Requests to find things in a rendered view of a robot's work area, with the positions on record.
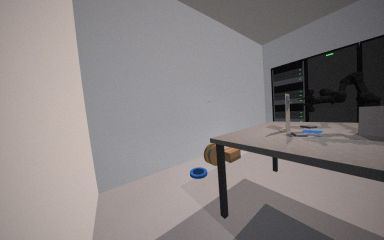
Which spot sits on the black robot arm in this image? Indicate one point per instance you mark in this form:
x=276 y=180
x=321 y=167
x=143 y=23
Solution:
x=364 y=97

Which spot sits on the beige panel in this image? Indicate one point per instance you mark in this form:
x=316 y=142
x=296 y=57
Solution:
x=287 y=114

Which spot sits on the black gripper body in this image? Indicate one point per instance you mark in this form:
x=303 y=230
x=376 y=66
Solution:
x=314 y=100

